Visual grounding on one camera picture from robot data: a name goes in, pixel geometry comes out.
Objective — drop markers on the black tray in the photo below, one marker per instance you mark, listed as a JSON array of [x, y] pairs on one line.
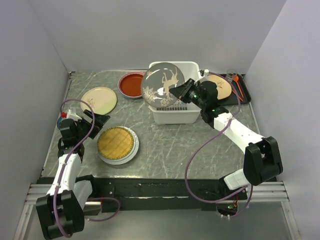
[[232, 99]]

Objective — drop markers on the aluminium rail frame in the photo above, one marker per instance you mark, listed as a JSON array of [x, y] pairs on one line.
[[263, 193]]

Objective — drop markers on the round bamboo mat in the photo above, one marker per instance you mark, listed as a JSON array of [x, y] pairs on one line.
[[115, 143]]

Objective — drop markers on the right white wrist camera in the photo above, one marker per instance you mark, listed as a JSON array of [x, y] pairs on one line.
[[204, 75]]

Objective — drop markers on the orange plastic fork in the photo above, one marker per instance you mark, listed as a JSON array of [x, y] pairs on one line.
[[238, 96]]

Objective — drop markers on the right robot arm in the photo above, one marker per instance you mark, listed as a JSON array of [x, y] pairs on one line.
[[262, 158]]

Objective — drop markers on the blue white small bowl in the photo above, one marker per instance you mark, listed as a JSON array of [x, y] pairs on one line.
[[59, 122]]

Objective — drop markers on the white plastic bin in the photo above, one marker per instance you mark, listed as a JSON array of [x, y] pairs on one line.
[[179, 112]]

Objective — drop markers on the clear plastic cup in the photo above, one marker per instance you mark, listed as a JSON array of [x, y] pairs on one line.
[[230, 74]]

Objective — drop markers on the white plate under mat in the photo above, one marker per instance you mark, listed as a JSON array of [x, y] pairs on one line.
[[130, 156]]

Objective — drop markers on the beige bird pattern plate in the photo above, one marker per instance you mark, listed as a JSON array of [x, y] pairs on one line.
[[223, 87]]

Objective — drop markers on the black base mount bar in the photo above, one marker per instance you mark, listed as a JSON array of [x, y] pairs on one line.
[[142, 194]]

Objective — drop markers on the red round plate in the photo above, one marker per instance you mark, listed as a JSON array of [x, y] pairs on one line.
[[129, 85]]

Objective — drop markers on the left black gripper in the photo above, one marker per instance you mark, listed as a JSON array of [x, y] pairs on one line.
[[99, 120]]

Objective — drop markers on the grey deer pattern plate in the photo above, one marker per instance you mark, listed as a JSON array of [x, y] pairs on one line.
[[157, 82]]

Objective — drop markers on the orange plastic spoon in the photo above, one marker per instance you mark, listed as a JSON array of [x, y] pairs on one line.
[[235, 78]]

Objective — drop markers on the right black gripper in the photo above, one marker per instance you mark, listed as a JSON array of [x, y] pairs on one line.
[[179, 91]]

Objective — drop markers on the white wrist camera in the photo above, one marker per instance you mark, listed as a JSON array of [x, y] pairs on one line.
[[204, 75], [70, 114]]

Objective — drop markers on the cream floral plate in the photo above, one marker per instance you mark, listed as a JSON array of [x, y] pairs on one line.
[[102, 100]]

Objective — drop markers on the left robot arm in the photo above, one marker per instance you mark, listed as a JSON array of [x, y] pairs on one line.
[[60, 211]]

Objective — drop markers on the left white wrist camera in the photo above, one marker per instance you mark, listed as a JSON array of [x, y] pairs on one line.
[[70, 114]]

